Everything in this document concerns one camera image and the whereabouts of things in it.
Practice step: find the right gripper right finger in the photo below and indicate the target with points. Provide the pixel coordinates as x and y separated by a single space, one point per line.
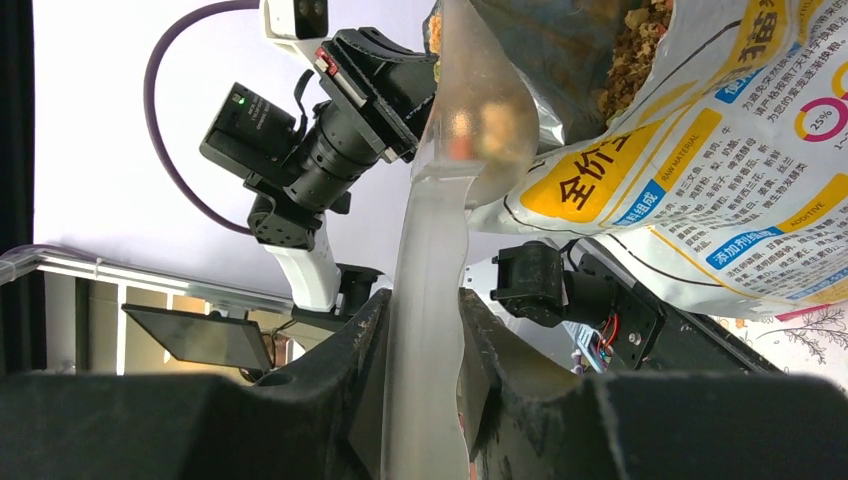
529 418

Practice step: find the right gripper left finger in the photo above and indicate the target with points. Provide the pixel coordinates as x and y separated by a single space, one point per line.
318 417

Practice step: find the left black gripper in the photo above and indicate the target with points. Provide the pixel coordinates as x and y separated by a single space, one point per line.
387 89

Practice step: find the cat food bag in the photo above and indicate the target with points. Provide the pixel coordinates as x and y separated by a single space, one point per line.
723 186

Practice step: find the pet food kibble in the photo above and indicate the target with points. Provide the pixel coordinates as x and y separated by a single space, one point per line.
633 55

